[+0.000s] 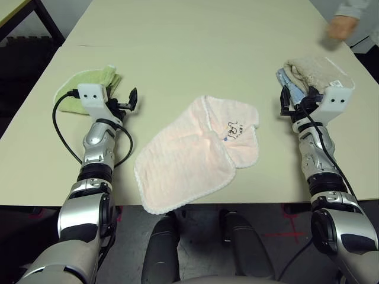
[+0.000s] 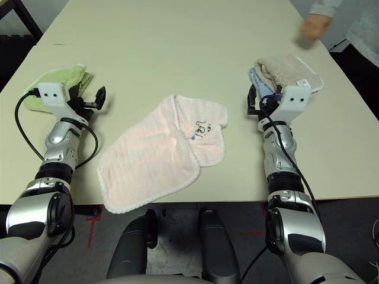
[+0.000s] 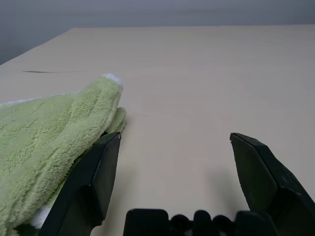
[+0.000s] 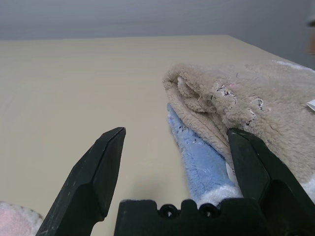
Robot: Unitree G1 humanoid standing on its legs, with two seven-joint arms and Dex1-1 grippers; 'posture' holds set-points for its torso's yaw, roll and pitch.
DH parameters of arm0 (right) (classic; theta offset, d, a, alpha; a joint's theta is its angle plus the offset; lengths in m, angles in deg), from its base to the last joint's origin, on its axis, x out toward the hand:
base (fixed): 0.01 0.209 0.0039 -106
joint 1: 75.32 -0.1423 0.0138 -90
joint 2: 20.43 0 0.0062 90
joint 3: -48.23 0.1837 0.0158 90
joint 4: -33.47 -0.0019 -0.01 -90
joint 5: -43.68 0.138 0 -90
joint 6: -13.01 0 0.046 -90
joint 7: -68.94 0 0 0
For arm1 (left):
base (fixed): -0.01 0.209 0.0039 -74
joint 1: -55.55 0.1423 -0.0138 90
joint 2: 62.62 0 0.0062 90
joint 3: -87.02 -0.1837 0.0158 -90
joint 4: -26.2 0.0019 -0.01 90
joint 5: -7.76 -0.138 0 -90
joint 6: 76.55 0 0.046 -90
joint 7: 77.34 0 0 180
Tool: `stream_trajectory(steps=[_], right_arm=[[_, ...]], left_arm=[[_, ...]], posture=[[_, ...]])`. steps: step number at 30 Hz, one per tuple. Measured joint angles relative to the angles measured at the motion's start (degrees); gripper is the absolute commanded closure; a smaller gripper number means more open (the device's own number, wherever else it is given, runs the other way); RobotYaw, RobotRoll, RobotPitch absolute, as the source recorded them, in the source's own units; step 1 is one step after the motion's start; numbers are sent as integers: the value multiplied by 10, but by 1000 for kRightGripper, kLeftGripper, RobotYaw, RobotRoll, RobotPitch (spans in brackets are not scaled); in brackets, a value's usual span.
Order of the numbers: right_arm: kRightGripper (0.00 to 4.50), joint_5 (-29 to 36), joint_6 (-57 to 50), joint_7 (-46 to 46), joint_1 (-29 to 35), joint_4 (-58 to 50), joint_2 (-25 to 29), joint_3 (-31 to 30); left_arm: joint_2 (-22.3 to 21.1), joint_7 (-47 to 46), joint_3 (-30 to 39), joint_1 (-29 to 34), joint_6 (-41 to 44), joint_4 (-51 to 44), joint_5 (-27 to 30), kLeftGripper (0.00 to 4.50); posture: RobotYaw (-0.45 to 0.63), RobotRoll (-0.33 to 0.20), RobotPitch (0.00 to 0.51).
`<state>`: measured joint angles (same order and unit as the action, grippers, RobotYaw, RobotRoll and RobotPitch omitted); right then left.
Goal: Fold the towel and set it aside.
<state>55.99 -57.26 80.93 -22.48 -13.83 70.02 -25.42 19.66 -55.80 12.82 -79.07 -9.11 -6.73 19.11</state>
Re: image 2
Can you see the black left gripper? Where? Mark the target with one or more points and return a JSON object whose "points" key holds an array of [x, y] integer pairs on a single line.
{"points": [[84, 108]]}

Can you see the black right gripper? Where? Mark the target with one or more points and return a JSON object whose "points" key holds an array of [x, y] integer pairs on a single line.
{"points": [[268, 106]]}

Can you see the pink terry towel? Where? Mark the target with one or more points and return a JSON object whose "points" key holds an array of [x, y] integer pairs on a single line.
{"points": [[148, 154]]}

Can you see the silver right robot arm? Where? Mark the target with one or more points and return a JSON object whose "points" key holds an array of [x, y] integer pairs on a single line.
{"points": [[281, 142]]}

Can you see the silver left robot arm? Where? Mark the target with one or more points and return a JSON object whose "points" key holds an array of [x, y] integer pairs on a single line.
{"points": [[57, 142]]}

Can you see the light blue terry towel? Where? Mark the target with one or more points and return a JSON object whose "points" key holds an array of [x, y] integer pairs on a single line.
{"points": [[257, 79]]}

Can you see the green terry towel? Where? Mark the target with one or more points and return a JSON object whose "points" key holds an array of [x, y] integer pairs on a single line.
{"points": [[59, 77]]}

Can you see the beige terry towel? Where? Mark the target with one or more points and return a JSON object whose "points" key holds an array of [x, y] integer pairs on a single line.
{"points": [[290, 71]]}

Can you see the bystander bare hand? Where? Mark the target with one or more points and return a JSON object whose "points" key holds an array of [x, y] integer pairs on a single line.
{"points": [[316, 26]]}

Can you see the black foam floor mats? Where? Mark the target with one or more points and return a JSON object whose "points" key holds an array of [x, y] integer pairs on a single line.
{"points": [[12, 56]]}

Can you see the grey robot right leg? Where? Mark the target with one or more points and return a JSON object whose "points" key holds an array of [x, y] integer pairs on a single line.
{"points": [[217, 245]]}

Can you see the grey robot leg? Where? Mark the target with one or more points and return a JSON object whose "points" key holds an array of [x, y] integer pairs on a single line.
{"points": [[217, 245], [130, 245]]}

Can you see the grey robot left leg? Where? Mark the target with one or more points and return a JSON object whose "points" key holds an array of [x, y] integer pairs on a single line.
{"points": [[130, 245]]}

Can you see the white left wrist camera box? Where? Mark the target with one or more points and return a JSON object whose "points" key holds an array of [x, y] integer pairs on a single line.
{"points": [[53, 94]]}

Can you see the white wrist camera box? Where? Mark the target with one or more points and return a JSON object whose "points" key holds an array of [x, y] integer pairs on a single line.
{"points": [[53, 94], [296, 100]]}

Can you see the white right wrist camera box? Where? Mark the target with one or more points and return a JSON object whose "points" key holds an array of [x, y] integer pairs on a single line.
{"points": [[296, 100]]}

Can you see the side table with black frame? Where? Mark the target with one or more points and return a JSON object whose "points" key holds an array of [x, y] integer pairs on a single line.
{"points": [[28, 17]]}

